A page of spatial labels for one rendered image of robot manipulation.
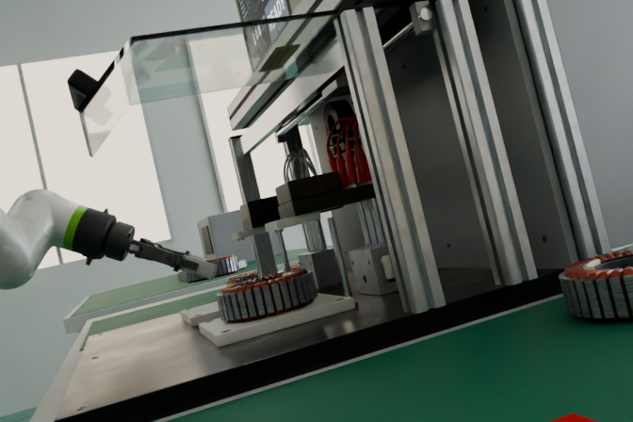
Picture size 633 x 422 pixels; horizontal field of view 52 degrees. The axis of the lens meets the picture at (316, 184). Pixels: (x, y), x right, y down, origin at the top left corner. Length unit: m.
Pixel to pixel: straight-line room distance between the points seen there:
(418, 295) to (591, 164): 0.23
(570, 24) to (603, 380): 0.42
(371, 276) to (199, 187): 4.80
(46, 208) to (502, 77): 0.93
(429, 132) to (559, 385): 0.50
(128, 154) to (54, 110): 0.66
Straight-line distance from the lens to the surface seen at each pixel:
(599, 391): 0.39
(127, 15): 5.84
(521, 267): 0.66
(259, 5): 1.03
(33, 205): 1.36
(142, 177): 5.51
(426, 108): 0.84
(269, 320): 0.69
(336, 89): 0.84
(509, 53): 0.69
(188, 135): 5.60
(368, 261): 0.77
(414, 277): 0.59
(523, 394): 0.40
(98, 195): 5.49
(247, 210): 0.98
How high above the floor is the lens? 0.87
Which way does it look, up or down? 3 degrees up
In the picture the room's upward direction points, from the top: 13 degrees counter-clockwise
